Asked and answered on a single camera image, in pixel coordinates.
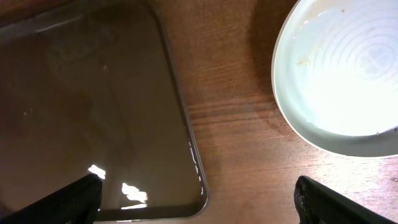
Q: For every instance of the pale blue plate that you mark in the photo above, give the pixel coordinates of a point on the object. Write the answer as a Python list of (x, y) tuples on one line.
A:
[(334, 75)]

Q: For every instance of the brown plastic serving tray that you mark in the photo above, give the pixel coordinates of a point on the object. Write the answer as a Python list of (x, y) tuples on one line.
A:
[(90, 87)]

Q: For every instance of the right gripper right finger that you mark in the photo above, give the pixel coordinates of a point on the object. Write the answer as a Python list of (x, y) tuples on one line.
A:
[(315, 203)]

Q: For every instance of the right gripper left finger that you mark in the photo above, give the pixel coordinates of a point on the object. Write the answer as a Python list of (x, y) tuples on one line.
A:
[(77, 202)]

